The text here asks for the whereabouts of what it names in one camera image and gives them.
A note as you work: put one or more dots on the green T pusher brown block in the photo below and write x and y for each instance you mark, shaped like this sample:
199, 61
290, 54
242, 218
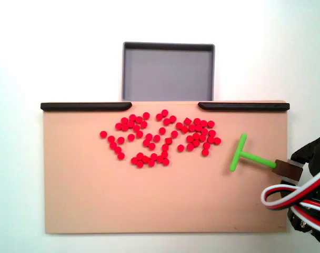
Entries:
254, 159

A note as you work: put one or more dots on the black foam edge strip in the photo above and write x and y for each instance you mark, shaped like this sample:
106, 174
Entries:
86, 106
244, 106

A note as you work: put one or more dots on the red cylindrical granule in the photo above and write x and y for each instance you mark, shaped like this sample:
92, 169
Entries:
179, 125
139, 164
190, 146
198, 127
195, 143
211, 124
118, 149
203, 123
166, 121
192, 127
120, 140
113, 144
196, 136
205, 152
184, 129
202, 137
172, 118
174, 134
165, 147
168, 141
162, 130
159, 159
196, 121
153, 156
125, 120
180, 147
165, 161
164, 154
140, 155
156, 138
131, 137
189, 138
103, 134
132, 117
206, 145
146, 142
151, 146
143, 124
159, 116
204, 131
146, 115
217, 140
111, 138
139, 119
136, 128
164, 112
120, 156
212, 133
131, 124
119, 126
125, 127
151, 162
134, 160
211, 139
139, 134
186, 121
146, 158
149, 136

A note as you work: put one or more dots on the beige flat board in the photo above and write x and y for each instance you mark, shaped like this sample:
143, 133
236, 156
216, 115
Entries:
149, 197

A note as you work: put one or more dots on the grey rectangular tray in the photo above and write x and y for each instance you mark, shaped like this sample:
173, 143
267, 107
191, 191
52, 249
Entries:
168, 73

